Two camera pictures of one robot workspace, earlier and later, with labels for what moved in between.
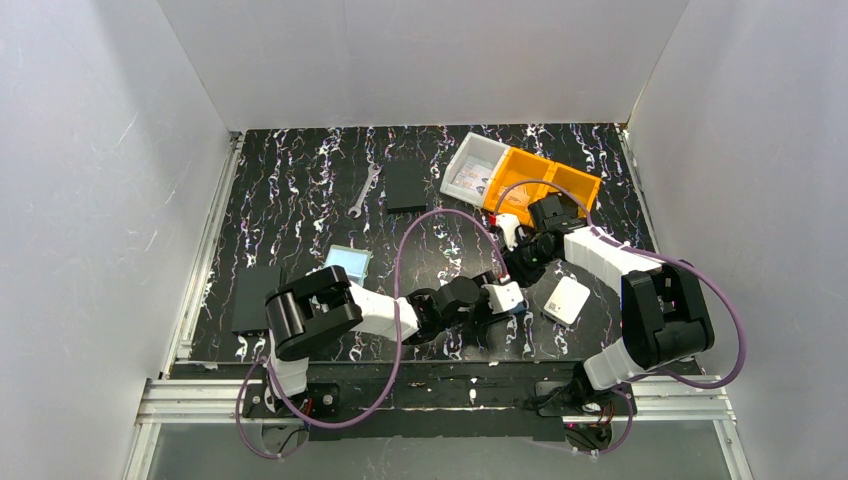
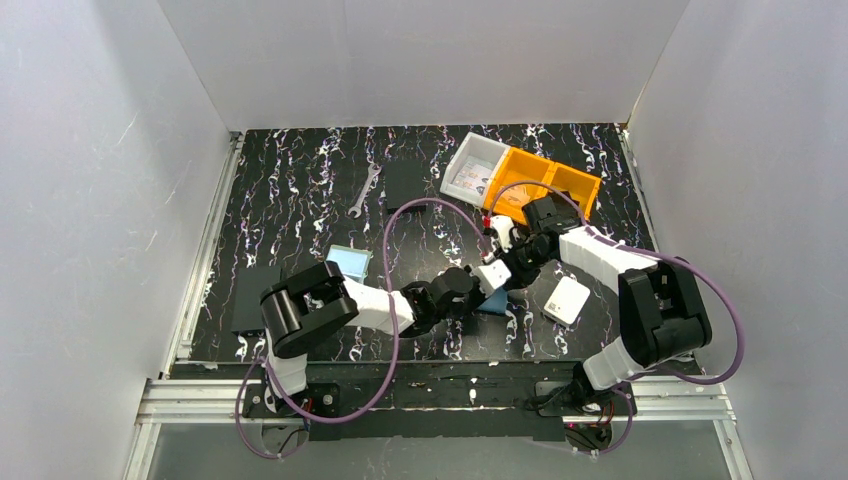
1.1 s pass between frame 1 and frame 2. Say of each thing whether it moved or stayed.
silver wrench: stayed
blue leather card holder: moved
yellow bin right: stayed
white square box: stayed
